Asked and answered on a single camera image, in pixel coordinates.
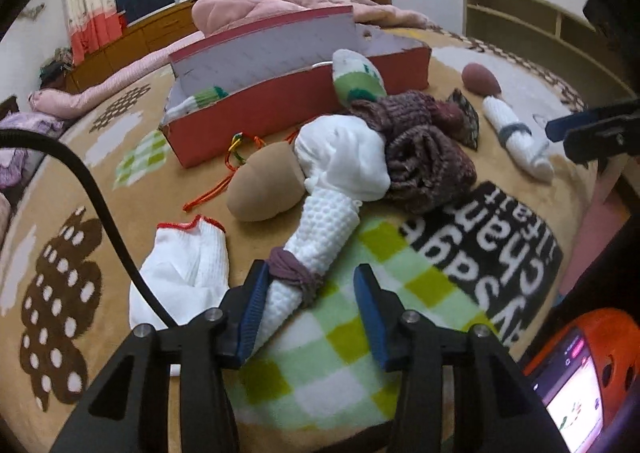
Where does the brown printed blanket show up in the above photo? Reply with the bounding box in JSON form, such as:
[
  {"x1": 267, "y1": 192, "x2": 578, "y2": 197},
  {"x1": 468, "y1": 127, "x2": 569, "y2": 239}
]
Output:
[{"x1": 0, "y1": 25, "x2": 601, "y2": 453}]

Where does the purple hair tie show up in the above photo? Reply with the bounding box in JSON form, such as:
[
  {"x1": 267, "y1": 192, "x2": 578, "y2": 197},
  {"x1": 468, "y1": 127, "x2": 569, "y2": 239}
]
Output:
[{"x1": 269, "y1": 248, "x2": 326, "y2": 306}]

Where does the pink bolster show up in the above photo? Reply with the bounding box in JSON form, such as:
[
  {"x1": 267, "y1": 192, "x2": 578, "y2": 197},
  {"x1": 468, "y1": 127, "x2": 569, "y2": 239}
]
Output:
[{"x1": 29, "y1": 30, "x2": 206, "y2": 121}]

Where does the white rolled sock grey band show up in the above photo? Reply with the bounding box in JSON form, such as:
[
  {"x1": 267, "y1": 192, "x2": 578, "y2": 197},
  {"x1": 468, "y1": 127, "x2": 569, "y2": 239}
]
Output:
[{"x1": 482, "y1": 97, "x2": 555, "y2": 181}]

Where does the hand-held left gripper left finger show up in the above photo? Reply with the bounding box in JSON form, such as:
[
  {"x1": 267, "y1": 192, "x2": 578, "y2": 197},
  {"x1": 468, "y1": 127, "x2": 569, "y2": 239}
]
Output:
[{"x1": 50, "y1": 260, "x2": 273, "y2": 453}]

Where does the dark clutter pile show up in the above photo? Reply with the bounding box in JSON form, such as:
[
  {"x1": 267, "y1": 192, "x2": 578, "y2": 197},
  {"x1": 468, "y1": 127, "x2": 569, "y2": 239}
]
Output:
[{"x1": 40, "y1": 48, "x2": 76, "y2": 88}]

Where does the red cardboard box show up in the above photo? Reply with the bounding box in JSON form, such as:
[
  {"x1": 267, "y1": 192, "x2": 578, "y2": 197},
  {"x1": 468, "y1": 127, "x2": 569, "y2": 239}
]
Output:
[{"x1": 159, "y1": 5, "x2": 432, "y2": 168}]

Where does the wide white red curtain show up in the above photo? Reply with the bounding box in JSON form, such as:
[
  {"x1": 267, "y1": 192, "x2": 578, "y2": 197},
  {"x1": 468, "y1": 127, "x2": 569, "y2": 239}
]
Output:
[{"x1": 60, "y1": 0, "x2": 126, "y2": 66}]

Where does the white sock with red trim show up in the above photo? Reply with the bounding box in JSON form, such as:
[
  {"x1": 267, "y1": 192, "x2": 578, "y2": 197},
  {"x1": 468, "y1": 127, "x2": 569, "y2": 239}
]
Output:
[{"x1": 129, "y1": 215, "x2": 231, "y2": 331}]

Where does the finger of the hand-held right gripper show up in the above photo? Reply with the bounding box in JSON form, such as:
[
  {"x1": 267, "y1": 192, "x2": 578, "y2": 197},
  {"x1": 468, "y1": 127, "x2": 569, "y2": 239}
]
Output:
[
  {"x1": 564, "y1": 115, "x2": 640, "y2": 164},
  {"x1": 545, "y1": 100, "x2": 640, "y2": 142}
]

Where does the maroon knit glove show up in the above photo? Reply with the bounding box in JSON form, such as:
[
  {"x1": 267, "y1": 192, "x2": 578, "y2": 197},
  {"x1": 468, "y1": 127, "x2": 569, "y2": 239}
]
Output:
[{"x1": 347, "y1": 90, "x2": 463, "y2": 144}]

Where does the maroon knitted sock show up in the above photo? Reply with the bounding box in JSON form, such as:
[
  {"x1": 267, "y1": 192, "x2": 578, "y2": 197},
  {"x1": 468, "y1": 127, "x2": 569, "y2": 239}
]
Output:
[{"x1": 385, "y1": 125, "x2": 478, "y2": 214}]

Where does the orange cased phone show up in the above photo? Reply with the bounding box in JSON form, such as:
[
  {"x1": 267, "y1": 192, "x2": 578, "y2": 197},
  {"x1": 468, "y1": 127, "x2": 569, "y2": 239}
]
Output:
[{"x1": 522, "y1": 309, "x2": 636, "y2": 453}]

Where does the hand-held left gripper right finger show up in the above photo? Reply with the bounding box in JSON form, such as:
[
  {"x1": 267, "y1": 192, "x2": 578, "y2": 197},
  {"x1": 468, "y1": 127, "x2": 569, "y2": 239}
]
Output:
[{"x1": 352, "y1": 264, "x2": 571, "y2": 453}]

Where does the pink quilt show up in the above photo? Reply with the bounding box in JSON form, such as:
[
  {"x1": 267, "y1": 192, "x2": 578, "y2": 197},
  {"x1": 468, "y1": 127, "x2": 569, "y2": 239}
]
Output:
[{"x1": 191, "y1": 0, "x2": 441, "y2": 36}]

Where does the white textured sock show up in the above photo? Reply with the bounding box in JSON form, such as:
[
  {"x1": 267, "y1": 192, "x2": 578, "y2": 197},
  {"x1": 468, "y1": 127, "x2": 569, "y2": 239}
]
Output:
[{"x1": 250, "y1": 185, "x2": 362, "y2": 359}]

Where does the small green white sock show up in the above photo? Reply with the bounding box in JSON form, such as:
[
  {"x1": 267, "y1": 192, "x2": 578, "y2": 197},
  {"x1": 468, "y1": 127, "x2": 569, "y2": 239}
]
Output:
[{"x1": 167, "y1": 87, "x2": 231, "y2": 118}]

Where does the red orange cord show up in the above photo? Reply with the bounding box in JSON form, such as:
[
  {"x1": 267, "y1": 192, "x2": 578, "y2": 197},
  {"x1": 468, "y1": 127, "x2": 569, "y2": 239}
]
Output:
[{"x1": 182, "y1": 132, "x2": 301, "y2": 212}]

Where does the wooden cabinet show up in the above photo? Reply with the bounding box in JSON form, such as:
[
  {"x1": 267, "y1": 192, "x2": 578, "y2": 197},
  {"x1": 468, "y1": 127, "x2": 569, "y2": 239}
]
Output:
[{"x1": 65, "y1": 0, "x2": 393, "y2": 94}]

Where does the pink sock ball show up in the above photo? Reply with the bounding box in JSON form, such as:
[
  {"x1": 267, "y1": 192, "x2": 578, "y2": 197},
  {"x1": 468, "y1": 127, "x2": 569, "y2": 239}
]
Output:
[{"x1": 461, "y1": 63, "x2": 502, "y2": 98}]

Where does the pale shelf unit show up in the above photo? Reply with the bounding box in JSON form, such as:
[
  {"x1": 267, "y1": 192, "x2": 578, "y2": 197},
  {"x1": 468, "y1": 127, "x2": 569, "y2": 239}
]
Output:
[{"x1": 454, "y1": 0, "x2": 640, "y2": 98}]

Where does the purple pillow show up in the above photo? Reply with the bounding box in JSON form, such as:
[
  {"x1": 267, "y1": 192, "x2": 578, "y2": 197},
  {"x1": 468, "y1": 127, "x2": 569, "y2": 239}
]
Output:
[{"x1": 0, "y1": 110, "x2": 66, "y2": 188}]

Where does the dark patterned cloth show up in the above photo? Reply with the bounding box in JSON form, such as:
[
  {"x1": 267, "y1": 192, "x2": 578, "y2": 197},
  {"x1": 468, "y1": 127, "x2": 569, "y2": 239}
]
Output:
[{"x1": 446, "y1": 89, "x2": 481, "y2": 150}]

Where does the black cable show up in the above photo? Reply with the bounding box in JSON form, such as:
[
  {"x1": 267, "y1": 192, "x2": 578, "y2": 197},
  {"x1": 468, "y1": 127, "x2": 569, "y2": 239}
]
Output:
[{"x1": 0, "y1": 129, "x2": 176, "y2": 329}]

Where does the large green white sock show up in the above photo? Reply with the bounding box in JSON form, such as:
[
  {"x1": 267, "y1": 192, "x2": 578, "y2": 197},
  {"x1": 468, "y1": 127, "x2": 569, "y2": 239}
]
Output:
[{"x1": 331, "y1": 49, "x2": 388, "y2": 106}]

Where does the beige sock ball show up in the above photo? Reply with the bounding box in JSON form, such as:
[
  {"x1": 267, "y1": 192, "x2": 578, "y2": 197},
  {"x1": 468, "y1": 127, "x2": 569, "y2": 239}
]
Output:
[{"x1": 227, "y1": 143, "x2": 307, "y2": 222}]

